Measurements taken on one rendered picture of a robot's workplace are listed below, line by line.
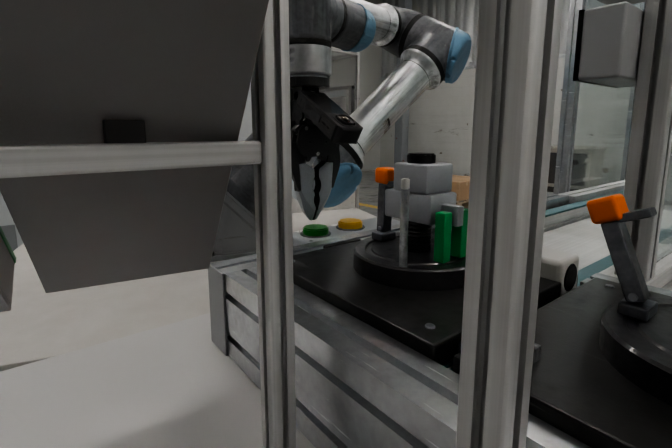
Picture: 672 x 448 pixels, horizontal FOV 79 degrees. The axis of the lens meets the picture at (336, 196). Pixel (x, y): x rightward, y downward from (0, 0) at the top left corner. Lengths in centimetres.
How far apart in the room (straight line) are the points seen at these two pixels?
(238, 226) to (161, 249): 49
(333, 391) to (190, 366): 22
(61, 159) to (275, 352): 18
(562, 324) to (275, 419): 23
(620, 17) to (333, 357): 41
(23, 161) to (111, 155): 4
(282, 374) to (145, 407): 18
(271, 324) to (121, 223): 13
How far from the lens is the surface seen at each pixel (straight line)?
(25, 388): 55
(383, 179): 47
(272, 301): 29
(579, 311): 41
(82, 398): 51
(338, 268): 45
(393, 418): 29
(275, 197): 27
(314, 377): 36
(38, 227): 33
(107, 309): 70
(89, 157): 24
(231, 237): 85
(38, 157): 24
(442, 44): 100
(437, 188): 43
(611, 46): 50
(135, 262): 38
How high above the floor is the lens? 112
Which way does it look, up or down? 9 degrees down
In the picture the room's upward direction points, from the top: straight up
